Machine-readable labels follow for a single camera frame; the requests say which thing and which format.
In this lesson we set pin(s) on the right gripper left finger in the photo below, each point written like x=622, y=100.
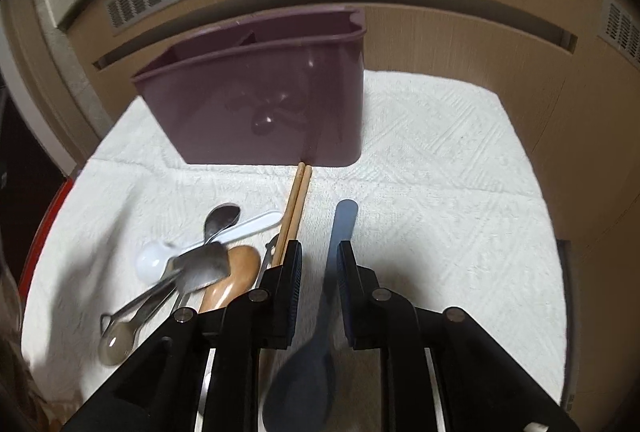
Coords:
x=199, y=371

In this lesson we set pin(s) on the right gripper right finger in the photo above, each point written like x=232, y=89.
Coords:
x=439, y=371

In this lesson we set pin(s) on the steel spoon black handle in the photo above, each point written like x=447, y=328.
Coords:
x=118, y=340

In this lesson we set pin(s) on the small metal spatula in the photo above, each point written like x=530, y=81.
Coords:
x=200, y=268

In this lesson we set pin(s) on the blue plastic spoon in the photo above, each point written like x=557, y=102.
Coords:
x=302, y=393

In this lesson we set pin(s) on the wooden spoon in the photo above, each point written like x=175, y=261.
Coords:
x=244, y=267

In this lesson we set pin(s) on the wooden chopstick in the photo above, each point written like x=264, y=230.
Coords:
x=300, y=202
x=287, y=217

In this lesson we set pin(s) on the steel spoon loop handle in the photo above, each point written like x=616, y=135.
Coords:
x=219, y=219

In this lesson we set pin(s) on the small steel smiley spoon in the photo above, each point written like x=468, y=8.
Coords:
x=270, y=248

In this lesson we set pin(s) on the white textured table cloth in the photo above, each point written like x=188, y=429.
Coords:
x=450, y=214

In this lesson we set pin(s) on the purple plastic utensil holder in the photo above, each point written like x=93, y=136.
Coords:
x=273, y=89

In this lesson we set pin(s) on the small grey vent grille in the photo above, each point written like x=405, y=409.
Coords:
x=621, y=30

